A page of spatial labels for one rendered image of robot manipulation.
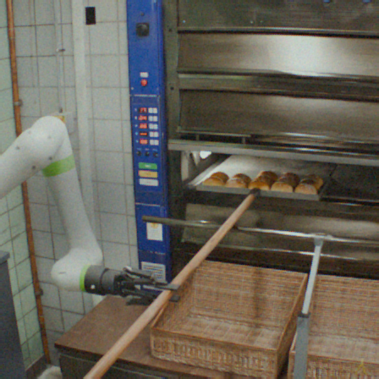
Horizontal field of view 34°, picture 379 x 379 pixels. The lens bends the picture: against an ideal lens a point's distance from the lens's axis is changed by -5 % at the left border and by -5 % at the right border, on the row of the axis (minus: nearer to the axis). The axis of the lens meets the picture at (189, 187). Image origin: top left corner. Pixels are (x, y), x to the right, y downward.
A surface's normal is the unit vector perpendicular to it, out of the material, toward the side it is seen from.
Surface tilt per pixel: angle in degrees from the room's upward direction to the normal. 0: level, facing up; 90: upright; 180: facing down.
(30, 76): 90
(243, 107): 70
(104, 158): 90
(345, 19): 90
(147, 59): 90
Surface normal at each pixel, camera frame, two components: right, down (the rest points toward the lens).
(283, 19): -0.37, 0.29
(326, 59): -0.36, -0.05
